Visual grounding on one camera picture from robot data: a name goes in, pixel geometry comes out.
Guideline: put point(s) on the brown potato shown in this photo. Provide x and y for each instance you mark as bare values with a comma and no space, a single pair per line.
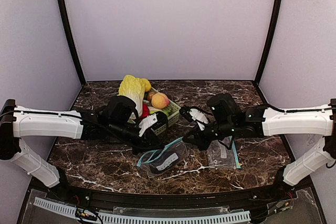
150,95

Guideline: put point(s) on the yellow lemon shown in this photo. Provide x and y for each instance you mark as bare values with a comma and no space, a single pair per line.
147,84

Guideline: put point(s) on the yellow napa cabbage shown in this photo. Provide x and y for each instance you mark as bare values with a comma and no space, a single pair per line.
134,89

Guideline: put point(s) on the clear zip bag blue zipper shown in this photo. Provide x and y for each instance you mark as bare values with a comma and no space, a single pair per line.
177,146

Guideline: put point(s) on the orange pink peach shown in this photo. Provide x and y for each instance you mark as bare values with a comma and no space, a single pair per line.
160,101

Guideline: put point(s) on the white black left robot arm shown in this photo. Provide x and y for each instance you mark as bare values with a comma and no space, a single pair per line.
119,119

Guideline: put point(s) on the black front rail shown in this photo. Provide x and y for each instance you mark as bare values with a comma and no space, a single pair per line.
97,199

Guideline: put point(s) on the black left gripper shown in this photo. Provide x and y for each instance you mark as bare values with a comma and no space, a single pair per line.
153,135

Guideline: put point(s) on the black frame post left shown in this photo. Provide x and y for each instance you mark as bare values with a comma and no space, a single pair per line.
70,41

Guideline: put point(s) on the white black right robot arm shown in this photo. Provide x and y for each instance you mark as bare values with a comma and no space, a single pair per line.
226,119

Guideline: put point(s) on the black frame post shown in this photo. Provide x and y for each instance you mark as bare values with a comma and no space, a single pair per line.
70,41
268,41

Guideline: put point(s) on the black frame post right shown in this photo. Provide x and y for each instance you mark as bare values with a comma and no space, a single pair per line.
268,41

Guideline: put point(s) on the pale green plastic basket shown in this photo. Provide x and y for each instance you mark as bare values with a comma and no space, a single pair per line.
174,108

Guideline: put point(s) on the purple eggplant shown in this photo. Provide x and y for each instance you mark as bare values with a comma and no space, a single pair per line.
164,163

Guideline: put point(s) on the green leafy vegetable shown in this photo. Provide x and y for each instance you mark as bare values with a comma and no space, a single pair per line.
166,111

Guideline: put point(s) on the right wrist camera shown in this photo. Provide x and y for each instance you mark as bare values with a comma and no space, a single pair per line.
194,114

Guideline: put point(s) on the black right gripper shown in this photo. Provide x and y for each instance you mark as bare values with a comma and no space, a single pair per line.
198,136

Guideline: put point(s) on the red bell pepper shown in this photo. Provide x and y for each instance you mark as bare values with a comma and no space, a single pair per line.
145,111

